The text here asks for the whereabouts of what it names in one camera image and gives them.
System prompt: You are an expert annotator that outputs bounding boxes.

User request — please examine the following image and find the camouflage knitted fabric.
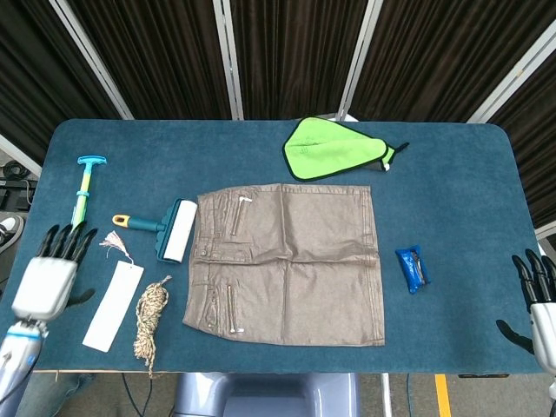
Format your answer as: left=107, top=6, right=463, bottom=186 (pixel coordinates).
left=132, top=275, right=173, bottom=380

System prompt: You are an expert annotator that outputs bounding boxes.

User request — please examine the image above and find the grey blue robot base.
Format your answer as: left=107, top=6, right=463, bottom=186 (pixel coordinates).
left=173, top=372, right=361, bottom=417

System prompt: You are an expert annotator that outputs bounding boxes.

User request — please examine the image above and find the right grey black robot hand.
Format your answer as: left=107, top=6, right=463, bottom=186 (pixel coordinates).
left=496, top=248, right=556, bottom=374

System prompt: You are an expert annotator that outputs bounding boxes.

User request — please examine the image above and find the white table leg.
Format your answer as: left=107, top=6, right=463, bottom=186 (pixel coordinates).
left=380, top=372, right=394, bottom=417

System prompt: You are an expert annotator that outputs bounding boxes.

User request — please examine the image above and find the teal lint roller white roll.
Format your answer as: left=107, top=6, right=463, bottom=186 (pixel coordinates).
left=111, top=198, right=199, bottom=265

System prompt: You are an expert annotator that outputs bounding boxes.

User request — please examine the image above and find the white paper tag with tassel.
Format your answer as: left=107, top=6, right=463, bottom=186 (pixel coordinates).
left=82, top=230, right=145, bottom=352

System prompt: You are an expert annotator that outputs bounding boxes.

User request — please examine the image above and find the cyan green T-handle pump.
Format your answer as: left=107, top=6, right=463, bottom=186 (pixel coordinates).
left=69, top=155, right=109, bottom=229

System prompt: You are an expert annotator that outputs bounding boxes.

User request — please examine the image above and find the white grey sneaker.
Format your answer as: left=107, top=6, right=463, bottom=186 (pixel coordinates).
left=0, top=214, right=26, bottom=251

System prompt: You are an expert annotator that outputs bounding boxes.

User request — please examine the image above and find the dark brown curtain panel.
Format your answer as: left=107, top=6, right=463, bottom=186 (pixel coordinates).
left=351, top=0, right=556, bottom=122
left=0, top=0, right=122, bottom=153
left=486, top=73, right=556, bottom=229
left=64, top=0, right=231, bottom=121
left=229, top=0, right=370, bottom=121

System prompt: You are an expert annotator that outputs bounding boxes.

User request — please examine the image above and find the black floor cable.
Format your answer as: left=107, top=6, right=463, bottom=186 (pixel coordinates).
left=0, top=159, right=31, bottom=180

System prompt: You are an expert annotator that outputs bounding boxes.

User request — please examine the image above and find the blue denim trouser leg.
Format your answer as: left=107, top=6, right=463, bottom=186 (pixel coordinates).
left=23, top=372, right=97, bottom=417

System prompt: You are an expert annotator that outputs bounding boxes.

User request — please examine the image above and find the brown shiny skirt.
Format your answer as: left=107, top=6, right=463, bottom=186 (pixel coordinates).
left=182, top=182, right=387, bottom=348

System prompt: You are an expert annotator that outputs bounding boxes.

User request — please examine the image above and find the black cable under table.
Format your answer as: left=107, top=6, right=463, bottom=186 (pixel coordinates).
left=120, top=373, right=147, bottom=417

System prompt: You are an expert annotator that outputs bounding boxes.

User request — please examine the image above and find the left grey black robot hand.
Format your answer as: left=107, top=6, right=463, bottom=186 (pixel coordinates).
left=10, top=223, right=99, bottom=321

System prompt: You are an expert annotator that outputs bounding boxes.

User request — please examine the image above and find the blue felt table cover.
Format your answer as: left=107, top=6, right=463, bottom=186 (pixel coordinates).
left=7, top=117, right=549, bottom=375

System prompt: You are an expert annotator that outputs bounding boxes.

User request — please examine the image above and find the black box on floor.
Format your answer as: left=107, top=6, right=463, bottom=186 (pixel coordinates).
left=0, top=178, right=38, bottom=209

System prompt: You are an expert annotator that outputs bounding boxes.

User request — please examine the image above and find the blue plastic packet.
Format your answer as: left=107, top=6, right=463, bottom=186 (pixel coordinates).
left=394, top=246, right=433, bottom=296

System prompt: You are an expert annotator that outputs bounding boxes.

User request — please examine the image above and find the green microfibre cloth black edge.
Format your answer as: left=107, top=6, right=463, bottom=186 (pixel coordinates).
left=281, top=116, right=411, bottom=182

